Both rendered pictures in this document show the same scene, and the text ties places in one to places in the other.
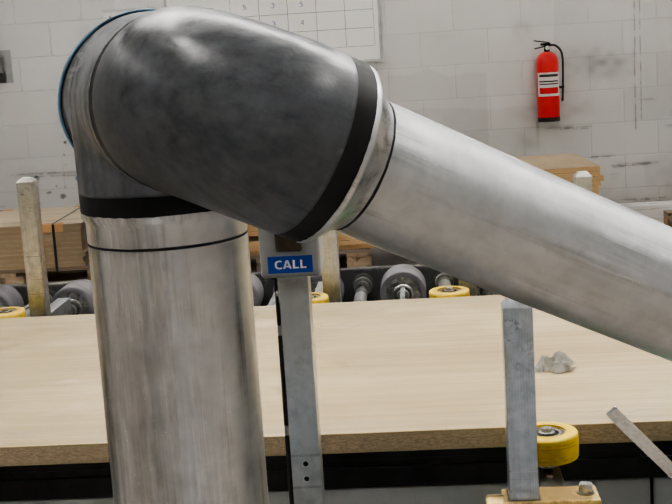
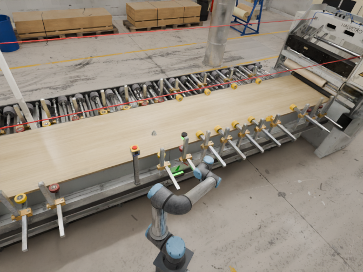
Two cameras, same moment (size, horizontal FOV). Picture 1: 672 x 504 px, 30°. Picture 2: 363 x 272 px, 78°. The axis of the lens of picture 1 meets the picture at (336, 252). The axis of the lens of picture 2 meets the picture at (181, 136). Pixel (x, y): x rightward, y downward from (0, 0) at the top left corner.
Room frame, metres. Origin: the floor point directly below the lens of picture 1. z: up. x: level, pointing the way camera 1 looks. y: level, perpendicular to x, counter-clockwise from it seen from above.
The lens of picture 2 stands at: (0.20, 0.48, 2.64)
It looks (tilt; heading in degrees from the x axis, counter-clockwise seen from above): 44 degrees down; 324
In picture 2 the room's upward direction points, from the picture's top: 7 degrees clockwise
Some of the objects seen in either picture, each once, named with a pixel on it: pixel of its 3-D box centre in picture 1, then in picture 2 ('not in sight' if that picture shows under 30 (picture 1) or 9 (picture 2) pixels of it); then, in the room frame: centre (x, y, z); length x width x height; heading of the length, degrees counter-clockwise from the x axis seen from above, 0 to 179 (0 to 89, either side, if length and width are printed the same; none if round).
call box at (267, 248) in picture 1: (292, 245); (134, 150); (1.46, 0.05, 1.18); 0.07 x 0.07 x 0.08; 86
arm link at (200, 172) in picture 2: not in sight; (201, 171); (1.04, -0.37, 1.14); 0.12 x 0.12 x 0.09; 21
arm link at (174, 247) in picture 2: not in sight; (174, 249); (0.70, 0.05, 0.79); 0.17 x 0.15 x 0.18; 21
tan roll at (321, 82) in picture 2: not in sight; (314, 78); (1.78, -3.10, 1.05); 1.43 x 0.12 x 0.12; 176
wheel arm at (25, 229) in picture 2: not in sight; (25, 224); (1.43, 1.01, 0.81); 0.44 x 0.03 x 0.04; 176
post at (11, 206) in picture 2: not in sight; (12, 208); (1.53, 1.04, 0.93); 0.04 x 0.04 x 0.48; 86
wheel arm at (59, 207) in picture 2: not in sight; (59, 212); (1.42, 0.76, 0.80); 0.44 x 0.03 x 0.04; 176
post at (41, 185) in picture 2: not in sight; (50, 199); (1.51, 0.79, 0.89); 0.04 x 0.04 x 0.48; 86
